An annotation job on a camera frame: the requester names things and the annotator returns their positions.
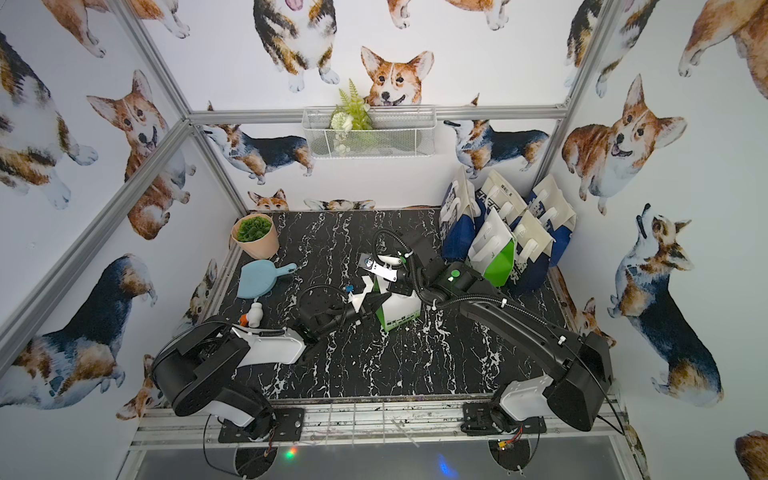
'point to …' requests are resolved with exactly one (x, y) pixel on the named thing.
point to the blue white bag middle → (503, 196)
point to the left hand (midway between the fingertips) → (393, 292)
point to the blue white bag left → (458, 212)
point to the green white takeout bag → (398, 309)
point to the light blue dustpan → (258, 278)
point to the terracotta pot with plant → (257, 235)
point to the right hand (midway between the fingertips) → (385, 259)
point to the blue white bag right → (542, 235)
